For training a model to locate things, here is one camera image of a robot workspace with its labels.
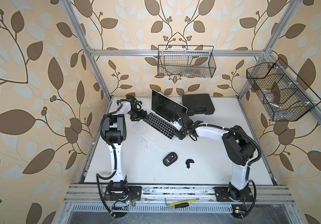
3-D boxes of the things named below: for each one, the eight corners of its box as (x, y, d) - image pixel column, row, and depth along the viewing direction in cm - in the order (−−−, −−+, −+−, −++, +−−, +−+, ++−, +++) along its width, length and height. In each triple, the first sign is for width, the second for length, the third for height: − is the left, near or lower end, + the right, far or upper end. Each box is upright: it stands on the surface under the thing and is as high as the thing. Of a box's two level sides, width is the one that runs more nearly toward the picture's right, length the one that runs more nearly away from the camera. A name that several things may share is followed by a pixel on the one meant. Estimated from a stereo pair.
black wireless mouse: (166, 168, 85) (166, 166, 83) (161, 160, 88) (161, 158, 86) (179, 159, 89) (179, 157, 86) (173, 151, 92) (174, 149, 90)
